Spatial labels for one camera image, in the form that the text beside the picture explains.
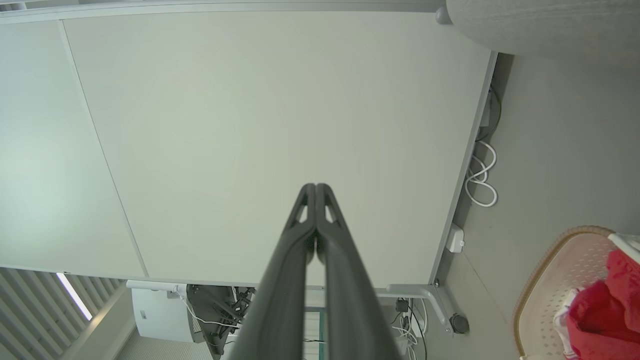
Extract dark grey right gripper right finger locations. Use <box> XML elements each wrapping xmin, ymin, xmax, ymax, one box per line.
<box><xmin>316</xmin><ymin>183</ymin><xmax>402</xmax><ymax>360</ymax></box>

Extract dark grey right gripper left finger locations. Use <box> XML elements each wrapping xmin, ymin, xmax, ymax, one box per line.
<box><xmin>227</xmin><ymin>183</ymin><xmax>317</xmax><ymax>360</ymax></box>

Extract red lettered garment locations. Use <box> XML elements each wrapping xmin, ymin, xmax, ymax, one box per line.
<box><xmin>565</xmin><ymin>249</ymin><xmax>640</xmax><ymax>360</ymax></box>

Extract grey fabric seat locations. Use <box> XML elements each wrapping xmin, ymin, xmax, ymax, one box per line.
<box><xmin>445</xmin><ymin>0</ymin><xmax>640</xmax><ymax>59</ymax></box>

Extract grey metal partition foot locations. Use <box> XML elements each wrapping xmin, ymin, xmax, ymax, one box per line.
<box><xmin>386</xmin><ymin>281</ymin><xmax>457</xmax><ymax>337</ymax></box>

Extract black caster wheel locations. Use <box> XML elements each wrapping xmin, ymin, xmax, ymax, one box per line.
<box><xmin>449</xmin><ymin>312</ymin><xmax>471</xmax><ymax>335</ymax></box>

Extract white cabinet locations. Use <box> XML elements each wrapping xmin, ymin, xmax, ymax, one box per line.
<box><xmin>131</xmin><ymin>287</ymin><xmax>202</xmax><ymax>344</ymax></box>

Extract white power adapter box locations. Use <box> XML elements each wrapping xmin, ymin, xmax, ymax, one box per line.
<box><xmin>445</xmin><ymin>224</ymin><xmax>466</xmax><ymax>254</ymax></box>

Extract large white partition panel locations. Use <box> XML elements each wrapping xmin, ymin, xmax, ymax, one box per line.
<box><xmin>62</xmin><ymin>10</ymin><xmax>499</xmax><ymax>289</ymax></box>

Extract cream perforated laundry basket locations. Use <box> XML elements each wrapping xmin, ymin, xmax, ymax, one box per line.
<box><xmin>514</xmin><ymin>226</ymin><xmax>640</xmax><ymax>360</ymax></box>

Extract bright ceiling light strip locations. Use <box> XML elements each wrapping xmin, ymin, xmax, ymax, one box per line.
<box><xmin>55</xmin><ymin>272</ymin><xmax>94</xmax><ymax>322</ymax></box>

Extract white garment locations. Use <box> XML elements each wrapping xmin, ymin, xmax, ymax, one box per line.
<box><xmin>552</xmin><ymin>289</ymin><xmax>582</xmax><ymax>360</ymax></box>

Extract narrow white partition panel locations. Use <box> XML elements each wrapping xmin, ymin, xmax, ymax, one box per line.
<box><xmin>0</xmin><ymin>20</ymin><xmax>149</xmax><ymax>279</ymax></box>

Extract white tangled cables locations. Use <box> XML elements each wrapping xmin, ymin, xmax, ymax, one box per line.
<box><xmin>390</xmin><ymin>299</ymin><xmax>429</xmax><ymax>360</ymax></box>

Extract white looped cable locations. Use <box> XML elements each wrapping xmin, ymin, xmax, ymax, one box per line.
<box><xmin>464</xmin><ymin>140</ymin><xmax>499</xmax><ymax>208</ymax></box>

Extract thin black cable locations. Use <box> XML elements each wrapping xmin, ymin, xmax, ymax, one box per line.
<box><xmin>475</xmin><ymin>84</ymin><xmax>503</xmax><ymax>143</ymax></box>

